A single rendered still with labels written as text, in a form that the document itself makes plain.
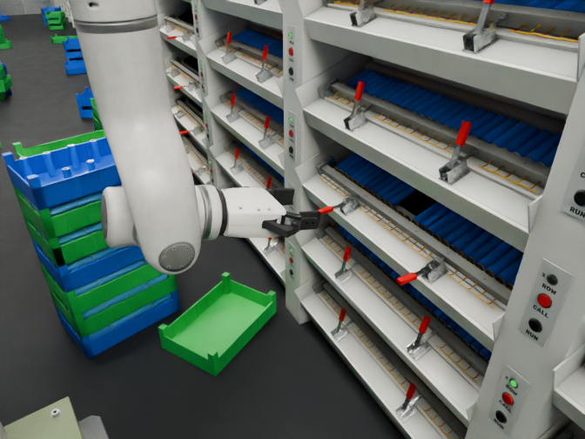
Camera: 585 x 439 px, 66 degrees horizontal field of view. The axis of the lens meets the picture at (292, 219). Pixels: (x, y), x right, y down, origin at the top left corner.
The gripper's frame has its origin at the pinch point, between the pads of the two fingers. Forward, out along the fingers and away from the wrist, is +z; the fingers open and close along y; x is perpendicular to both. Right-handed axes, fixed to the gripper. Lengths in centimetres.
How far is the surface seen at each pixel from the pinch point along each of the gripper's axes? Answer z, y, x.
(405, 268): 19.2, 9.7, -8.8
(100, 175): -25, -50, -14
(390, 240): 21.2, 2.2, -7.2
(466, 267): 22.8, 18.8, -3.3
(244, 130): 21, -72, -8
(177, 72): 21, -153, -6
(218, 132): 23, -100, -17
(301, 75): 13.6, -30.6, 17.4
